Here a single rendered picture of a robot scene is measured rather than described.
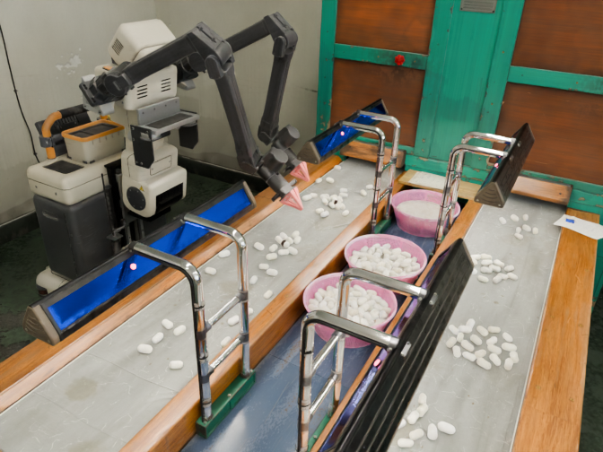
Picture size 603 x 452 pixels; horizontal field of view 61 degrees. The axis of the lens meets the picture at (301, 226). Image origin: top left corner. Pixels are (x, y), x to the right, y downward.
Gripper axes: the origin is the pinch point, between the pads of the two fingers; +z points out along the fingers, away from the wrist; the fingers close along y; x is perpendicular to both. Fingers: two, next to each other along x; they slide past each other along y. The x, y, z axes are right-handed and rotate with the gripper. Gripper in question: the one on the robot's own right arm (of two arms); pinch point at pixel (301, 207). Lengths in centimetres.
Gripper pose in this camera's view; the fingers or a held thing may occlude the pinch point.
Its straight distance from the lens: 179.7
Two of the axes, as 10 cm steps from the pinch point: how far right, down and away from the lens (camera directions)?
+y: 4.9, -4.3, 7.5
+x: -5.4, 5.2, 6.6
